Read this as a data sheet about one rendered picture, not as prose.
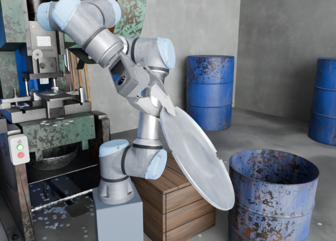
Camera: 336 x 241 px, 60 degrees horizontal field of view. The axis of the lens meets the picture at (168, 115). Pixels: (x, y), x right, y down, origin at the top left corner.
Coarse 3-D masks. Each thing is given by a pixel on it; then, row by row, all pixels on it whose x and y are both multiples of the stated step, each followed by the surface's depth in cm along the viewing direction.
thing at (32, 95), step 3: (36, 90) 173; (39, 90) 173; (42, 90) 173; (45, 90) 173; (48, 90) 173; (30, 93) 171; (33, 93) 166; (30, 96) 172; (33, 96) 167; (36, 96) 167; (33, 99) 168; (36, 99) 168; (39, 99) 169
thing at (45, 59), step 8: (32, 24) 156; (32, 32) 156; (40, 32) 159; (48, 32) 162; (32, 40) 157; (40, 40) 160; (48, 40) 162; (56, 40) 165; (32, 48) 158; (40, 48) 161; (48, 48) 163; (56, 48) 166; (32, 56) 158; (40, 56) 160; (48, 56) 164; (56, 56) 167; (32, 64) 160; (40, 64) 159; (48, 64) 162; (56, 64) 168; (32, 72) 161; (40, 72) 160; (48, 72) 166
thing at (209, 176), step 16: (160, 112) 66; (176, 128) 69; (192, 128) 80; (176, 144) 63; (192, 144) 70; (208, 144) 83; (176, 160) 58; (192, 160) 65; (208, 160) 73; (192, 176) 60; (208, 176) 67; (224, 176) 78; (208, 192) 62; (224, 192) 70; (224, 208) 63
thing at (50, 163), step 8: (72, 144) 196; (32, 152) 190; (48, 152) 196; (56, 152) 198; (64, 152) 197; (72, 152) 178; (32, 160) 169; (40, 160) 168; (48, 160) 169; (56, 160) 171; (64, 160) 175; (40, 168) 174; (48, 168) 174; (56, 168) 178
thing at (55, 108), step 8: (40, 96) 158; (48, 96) 155; (56, 96) 155; (64, 96) 155; (72, 96) 155; (48, 104) 160; (56, 104) 163; (48, 112) 161; (56, 112) 163; (64, 112) 167
